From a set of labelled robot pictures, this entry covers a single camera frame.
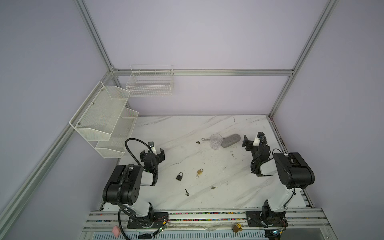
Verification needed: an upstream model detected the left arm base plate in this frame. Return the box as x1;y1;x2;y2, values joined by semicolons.
127;212;169;229

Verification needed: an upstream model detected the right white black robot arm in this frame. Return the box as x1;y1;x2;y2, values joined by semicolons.
242;132;315;228

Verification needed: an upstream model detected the dark grey padlock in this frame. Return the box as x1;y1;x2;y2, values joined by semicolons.
176;172;184;181

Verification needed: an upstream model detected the white two-tier mesh shelf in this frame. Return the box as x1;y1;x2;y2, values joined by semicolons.
69;82;139;159

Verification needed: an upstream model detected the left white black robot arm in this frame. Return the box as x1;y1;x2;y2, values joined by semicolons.
102;148;165;218

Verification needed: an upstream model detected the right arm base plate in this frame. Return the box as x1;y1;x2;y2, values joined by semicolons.
246;211;288;228

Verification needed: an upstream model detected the white wire basket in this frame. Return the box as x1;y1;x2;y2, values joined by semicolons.
126;65;174;97

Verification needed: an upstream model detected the clear plastic cup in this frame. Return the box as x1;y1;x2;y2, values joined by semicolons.
210;134;223;150

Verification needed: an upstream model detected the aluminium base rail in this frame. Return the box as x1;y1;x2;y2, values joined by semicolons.
80;208;337;240

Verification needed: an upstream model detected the pink eraser block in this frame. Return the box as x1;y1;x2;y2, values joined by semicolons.
112;226;121;238

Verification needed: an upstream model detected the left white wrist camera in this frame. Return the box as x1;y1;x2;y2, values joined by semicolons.
148;142;157;155

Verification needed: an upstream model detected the aluminium frame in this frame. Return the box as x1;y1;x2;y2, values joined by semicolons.
1;1;338;238

